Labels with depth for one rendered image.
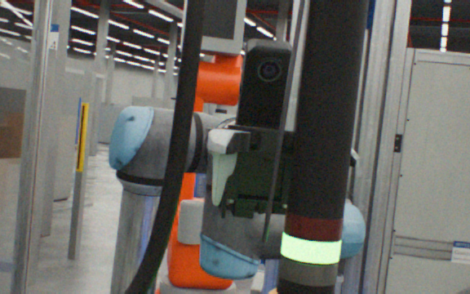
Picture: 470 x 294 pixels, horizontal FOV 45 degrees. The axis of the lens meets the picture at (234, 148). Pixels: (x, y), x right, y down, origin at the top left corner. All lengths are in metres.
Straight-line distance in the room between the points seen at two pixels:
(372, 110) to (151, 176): 0.52
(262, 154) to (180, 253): 3.85
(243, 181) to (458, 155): 1.77
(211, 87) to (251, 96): 3.84
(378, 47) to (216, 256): 0.73
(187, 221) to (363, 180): 3.03
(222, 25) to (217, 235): 3.70
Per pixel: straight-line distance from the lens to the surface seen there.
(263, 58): 0.52
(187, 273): 4.37
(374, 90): 1.28
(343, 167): 0.33
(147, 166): 1.02
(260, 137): 0.50
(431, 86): 2.20
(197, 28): 0.28
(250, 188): 0.50
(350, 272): 1.31
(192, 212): 4.21
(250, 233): 0.69
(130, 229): 1.07
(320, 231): 0.32
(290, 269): 0.33
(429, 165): 2.20
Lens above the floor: 1.68
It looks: 3 degrees down
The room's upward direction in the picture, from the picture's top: 6 degrees clockwise
